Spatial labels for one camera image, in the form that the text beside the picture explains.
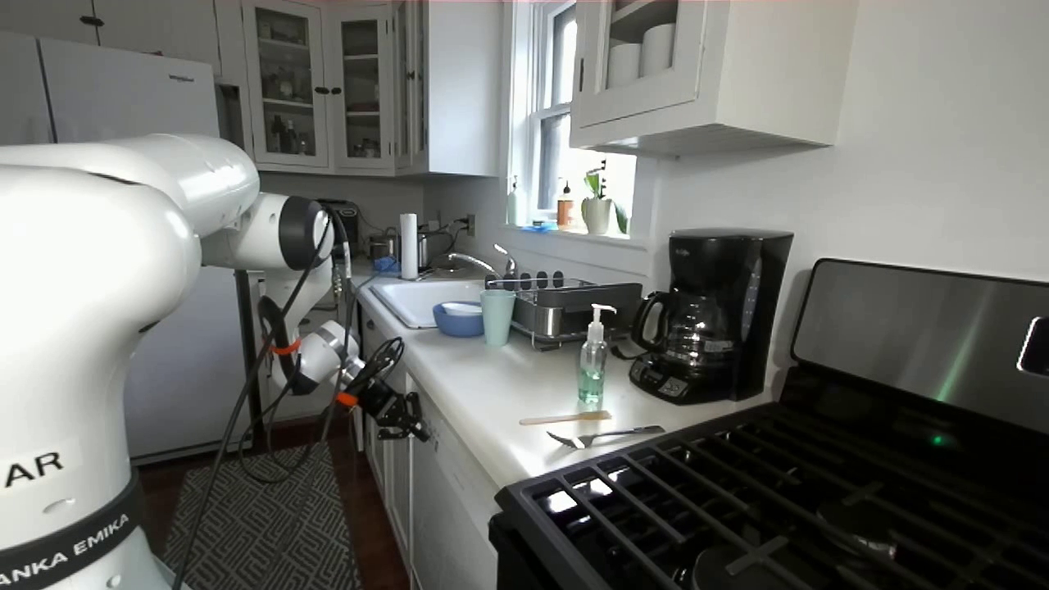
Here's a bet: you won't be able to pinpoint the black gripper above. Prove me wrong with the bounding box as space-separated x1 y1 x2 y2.
346 339 429 442

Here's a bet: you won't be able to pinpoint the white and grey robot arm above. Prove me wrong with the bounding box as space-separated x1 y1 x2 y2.
0 135 421 590

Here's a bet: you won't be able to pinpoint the white dishwasher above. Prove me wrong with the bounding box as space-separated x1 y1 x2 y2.
414 386 499 590

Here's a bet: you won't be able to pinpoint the white base cabinet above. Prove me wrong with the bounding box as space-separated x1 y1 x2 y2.
357 299 414 570

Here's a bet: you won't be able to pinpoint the blue bowl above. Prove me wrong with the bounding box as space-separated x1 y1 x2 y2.
432 301 480 339

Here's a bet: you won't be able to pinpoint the white kitchen sink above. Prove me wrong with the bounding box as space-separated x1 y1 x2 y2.
367 278 480 331

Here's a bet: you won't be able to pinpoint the teal plastic cup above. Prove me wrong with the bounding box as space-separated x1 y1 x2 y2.
480 289 513 346

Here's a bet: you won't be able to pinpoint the chrome sink faucet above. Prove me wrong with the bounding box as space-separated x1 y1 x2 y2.
446 244 520 275

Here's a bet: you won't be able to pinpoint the grey dish drying rack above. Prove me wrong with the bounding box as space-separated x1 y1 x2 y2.
485 272 643 347

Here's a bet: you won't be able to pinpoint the wooden spatula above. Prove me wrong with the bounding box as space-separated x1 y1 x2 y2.
516 410 608 427

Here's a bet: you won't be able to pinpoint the grey patterned floor mat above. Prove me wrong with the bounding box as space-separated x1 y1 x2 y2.
161 447 361 590

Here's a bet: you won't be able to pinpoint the clear hand soap dispenser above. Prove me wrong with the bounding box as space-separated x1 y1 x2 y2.
578 301 612 412

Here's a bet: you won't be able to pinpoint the white paper towel roll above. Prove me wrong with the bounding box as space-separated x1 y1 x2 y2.
401 210 418 282

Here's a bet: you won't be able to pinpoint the metal tongs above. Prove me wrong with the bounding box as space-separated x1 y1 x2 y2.
546 427 666 449

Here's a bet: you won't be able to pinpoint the blue sponge on sill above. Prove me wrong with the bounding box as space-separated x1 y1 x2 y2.
525 221 553 236

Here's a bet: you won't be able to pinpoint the white refrigerator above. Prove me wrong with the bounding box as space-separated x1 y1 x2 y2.
0 32 244 466

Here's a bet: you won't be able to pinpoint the orange soap bottle on sill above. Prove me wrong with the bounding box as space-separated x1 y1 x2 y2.
553 183 578 229

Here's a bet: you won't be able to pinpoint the white potted plant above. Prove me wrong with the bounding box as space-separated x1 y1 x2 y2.
581 163 626 236

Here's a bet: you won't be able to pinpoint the black coffee maker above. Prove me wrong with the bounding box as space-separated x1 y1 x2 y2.
630 229 794 402

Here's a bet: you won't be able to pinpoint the white mugs in cabinet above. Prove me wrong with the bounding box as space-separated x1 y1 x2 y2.
608 24 674 86

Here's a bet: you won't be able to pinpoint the black gas stove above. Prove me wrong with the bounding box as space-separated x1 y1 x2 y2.
487 258 1049 590

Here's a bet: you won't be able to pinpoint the window with white frame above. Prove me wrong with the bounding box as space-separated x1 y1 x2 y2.
502 0 640 244

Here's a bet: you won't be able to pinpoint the left white wall cabinet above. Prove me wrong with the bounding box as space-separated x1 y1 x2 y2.
231 0 505 178

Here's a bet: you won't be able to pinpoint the white wall cabinet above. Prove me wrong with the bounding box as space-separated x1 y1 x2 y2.
573 0 858 152
231 0 505 178

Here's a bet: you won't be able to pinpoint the right white wall cabinet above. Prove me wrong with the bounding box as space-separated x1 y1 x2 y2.
573 0 858 152

